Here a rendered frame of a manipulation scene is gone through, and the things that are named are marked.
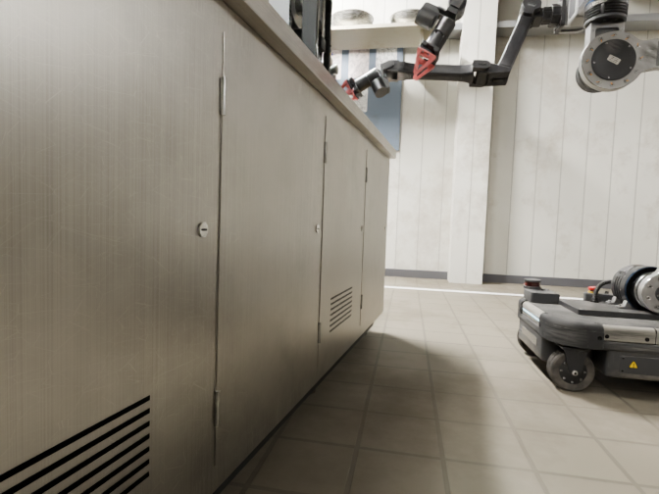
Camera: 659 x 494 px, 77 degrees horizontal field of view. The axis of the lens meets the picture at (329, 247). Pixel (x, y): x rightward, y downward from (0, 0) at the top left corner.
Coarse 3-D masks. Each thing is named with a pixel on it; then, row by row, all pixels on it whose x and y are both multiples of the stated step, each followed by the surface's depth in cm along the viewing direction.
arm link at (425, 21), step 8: (456, 0) 133; (424, 8) 137; (432, 8) 138; (440, 8) 136; (448, 8) 134; (456, 8) 134; (416, 16) 138; (424, 16) 137; (432, 16) 137; (448, 16) 138; (456, 16) 136; (416, 24) 141; (424, 24) 139
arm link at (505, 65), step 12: (528, 0) 176; (540, 0) 175; (528, 12) 174; (528, 24) 175; (516, 36) 173; (516, 48) 171; (504, 60) 169; (480, 72) 168; (492, 72) 167; (504, 72) 166; (480, 84) 174; (492, 84) 173; (504, 84) 172
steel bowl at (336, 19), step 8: (336, 16) 374; (344, 16) 369; (352, 16) 368; (360, 16) 369; (368, 16) 373; (336, 24) 378; (344, 24) 373; (352, 24) 372; (360, 24) 373; (368, 24) 377
